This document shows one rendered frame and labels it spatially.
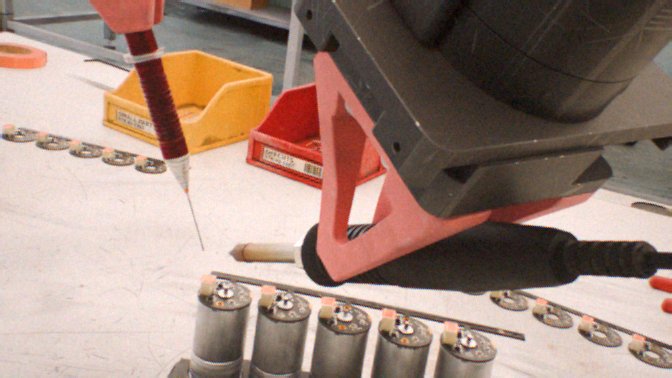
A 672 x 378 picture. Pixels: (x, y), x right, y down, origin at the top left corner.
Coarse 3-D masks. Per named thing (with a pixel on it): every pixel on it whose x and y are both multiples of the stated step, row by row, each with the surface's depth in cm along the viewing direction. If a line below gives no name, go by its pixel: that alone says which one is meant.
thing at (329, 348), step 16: (352, 320) 37; (320, 336) 37; (336, 336) 36; (352, 336) 36; (368, 336) 37; (320, 352) 37; (336, 352) 36; (352, 352) 36; (320, 368) 37; (336, 368) 37; (352, 368) 37
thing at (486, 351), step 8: (440, 336) 37; (464, 336) 37; (472, 336) 37; (480, 336) 37; (448, 344) 36; (456, 344) 36; (480, 344) 37; (488, 344) 37; (448, 352) 36; (456, 352) 36; (464, 352) 36; (472, 352) 36; (480, 352) 36; (488, 352) 36; (496, 352) 36; (464, 360) 36; (472, 360) 36; (480, 360) 36; (488, 360) 36
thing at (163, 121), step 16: (144, 32) 32; (128, 48) 33; (144, 48) 32; (160, 48) 33; (144, 64) 33; (160, 64) 33; (144, 80) 33; (160, 80) 33; (144, 96) 33; (160, 96) 33; (160, 112) 33; (176, 112) 34; (160, 128) 33; (176, 128) 34; (160, 144) 34; (176, 144) 34
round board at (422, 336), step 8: (400, 320) 37; (408, 320) 38; (416, 320) 38; (416, 328) 37; (424, 328) 37; (384, 336) 36; (392, 336) 36; (400, 336) 36; (408, 336) 36; (416, 336) 37; (424, 336) 37; (432, 336) 37; (400, 344) 36; (408, 344) 36; (416, 344) 36; (424, 344) 36
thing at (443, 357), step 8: (440, 344) 37; (464, 344) 36; (472, 344) 37; (440, 352) 37; (440, 360) 37; (448, 360) 36; (456, 360) 36; (440, 368) 37; (448, 368) 36; (456, 368) 36; (464, 368) 36; (472, 368) 36; (480, 368) 36; (488, 368) 36; (440, 376) 37; (448, 376) 36; (456, 376) 36; (464, 376) 36; (472, 376) 36; (480, 376) 36; (488, 376) 36
